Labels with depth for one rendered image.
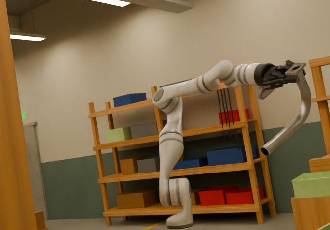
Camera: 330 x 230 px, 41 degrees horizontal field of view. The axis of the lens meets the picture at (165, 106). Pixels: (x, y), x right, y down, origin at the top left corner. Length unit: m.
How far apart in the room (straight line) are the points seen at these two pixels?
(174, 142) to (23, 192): 0.89
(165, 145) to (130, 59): 6.62
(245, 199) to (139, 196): 2.00
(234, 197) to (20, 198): 5.83
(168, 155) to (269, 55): 5.26
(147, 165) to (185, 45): 2.08
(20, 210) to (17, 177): 0.05
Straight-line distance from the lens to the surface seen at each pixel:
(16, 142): 0.81
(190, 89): 1.66
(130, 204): 7.77
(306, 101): 1.39
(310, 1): 6.62
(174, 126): 1.66
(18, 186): 0.80
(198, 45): 7.33
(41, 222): 8.25
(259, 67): 1.45
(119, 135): 7.67
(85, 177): 9.22
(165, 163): 1.57
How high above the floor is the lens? 1.38
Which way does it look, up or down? 4 degrees up
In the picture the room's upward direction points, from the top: 9 degrees counter-clockwise
